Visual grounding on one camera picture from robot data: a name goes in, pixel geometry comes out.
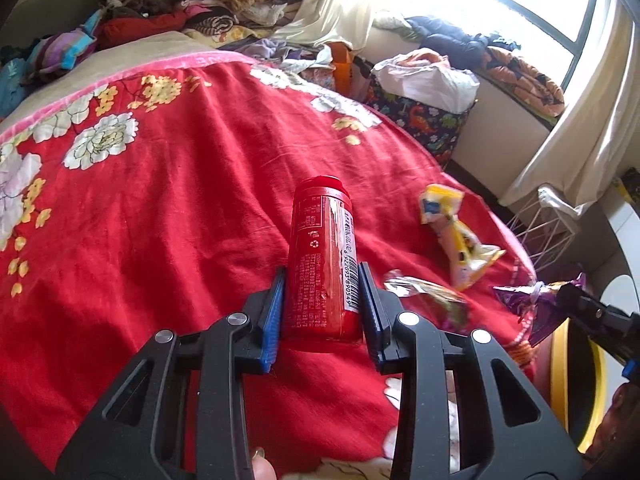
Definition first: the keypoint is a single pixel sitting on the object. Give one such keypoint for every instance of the cream window curtain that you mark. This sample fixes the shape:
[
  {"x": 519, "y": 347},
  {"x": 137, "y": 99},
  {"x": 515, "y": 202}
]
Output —
[{"x": 585, "y": 135}]

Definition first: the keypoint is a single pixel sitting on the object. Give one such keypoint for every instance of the yellow white snack packet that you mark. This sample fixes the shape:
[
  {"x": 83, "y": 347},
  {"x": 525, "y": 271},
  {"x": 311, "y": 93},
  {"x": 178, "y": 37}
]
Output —
[{"x": 465, "y": 250}]

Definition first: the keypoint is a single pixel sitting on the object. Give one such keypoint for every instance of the cream curtain over bed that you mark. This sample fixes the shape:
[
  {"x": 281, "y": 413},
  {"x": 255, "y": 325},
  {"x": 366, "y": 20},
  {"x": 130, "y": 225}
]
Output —
[{"x": 330, "y": 5}]

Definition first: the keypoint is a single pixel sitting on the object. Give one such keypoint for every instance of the orange patterned quilt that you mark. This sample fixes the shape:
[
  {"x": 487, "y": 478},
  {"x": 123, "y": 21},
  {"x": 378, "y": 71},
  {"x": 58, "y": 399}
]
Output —
[{"x": 530, "y": 80}]

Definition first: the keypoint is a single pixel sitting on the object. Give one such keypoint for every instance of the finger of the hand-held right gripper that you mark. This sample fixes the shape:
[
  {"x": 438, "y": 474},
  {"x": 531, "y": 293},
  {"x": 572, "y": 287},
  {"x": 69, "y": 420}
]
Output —
[{"x": 600, "y": 317}]

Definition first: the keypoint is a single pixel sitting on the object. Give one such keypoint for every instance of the silver green snack wrapper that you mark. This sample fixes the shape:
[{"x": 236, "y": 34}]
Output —
[{"x": 430, "y": 300}]

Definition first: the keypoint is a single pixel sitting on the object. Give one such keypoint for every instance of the orange bag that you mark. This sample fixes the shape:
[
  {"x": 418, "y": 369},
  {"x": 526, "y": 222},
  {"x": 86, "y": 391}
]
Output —
[{"x": 345, "y": 67}]

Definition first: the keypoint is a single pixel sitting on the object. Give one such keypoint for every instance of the purple snack wrapper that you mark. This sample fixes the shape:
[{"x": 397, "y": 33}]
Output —
[{"x": 535, "y": 310}]

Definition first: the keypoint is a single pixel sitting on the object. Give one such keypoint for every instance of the white bag in storage bag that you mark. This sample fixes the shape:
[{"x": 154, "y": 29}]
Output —
[{"x": 430, "y": 82}]

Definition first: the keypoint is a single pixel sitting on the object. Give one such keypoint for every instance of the dinosaur print storage bag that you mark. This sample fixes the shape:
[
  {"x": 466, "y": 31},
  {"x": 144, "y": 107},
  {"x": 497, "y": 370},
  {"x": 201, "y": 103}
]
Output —
[{"x": 415, "y": 115}]

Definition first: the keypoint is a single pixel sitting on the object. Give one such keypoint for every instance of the red floral blanket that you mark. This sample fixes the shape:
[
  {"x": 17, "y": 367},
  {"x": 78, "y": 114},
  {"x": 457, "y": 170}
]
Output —
[{"x": 175, "y": 210}]

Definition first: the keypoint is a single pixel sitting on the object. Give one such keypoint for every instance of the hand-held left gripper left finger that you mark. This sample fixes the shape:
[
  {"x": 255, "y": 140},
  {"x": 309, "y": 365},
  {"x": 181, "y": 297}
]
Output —
[{"x": 270, "y": 320}]

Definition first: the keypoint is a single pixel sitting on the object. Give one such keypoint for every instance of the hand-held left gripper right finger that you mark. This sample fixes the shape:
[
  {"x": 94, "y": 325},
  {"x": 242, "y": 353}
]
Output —
[{"x": 372, "y": 320}]

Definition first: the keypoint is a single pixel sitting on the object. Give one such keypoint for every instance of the pink orange cloth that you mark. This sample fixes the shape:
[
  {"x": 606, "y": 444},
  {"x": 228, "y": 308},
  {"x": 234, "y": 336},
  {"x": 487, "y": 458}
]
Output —
[{"x": 420, "y": 57}]

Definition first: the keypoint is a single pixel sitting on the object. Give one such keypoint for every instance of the blue purple striped cloth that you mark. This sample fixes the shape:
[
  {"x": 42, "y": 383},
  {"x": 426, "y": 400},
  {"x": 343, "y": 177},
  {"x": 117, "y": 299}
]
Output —
[{"x": 60, "y": 50}]

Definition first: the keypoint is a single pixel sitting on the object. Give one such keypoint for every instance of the red plastic canister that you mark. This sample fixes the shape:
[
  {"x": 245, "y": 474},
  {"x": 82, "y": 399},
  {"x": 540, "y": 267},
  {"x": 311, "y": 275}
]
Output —
[{"x": 315, "y": 260}]

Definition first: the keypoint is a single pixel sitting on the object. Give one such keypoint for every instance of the person's left hand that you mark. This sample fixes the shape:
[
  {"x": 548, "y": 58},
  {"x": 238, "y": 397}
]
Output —
[{"x": 263, "y": 467}]

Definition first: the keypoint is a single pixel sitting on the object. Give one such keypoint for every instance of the dark blue jacket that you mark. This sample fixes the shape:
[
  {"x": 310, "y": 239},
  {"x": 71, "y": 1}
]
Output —
[{"x": 450, "y": 37}]

